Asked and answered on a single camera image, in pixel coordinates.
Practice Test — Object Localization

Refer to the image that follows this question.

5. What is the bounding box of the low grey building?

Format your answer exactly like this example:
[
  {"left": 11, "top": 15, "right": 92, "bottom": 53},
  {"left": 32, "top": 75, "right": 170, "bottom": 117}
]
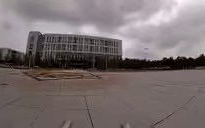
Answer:
[{"left": 0, "top": 47, "right": 26, "bottom": 66}]

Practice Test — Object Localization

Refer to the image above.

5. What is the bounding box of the row of dark trees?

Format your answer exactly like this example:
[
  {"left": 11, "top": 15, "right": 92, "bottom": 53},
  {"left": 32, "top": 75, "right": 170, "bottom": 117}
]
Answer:
[{"left": 23, "top": 50, "right": 205, "bottom": 71}]

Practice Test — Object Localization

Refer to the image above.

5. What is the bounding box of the large white multi-storey building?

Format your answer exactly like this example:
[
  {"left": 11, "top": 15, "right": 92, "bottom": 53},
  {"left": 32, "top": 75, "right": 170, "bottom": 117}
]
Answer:
[{"left": 25, "top": 31, "right": 123, "bottom": 70}]

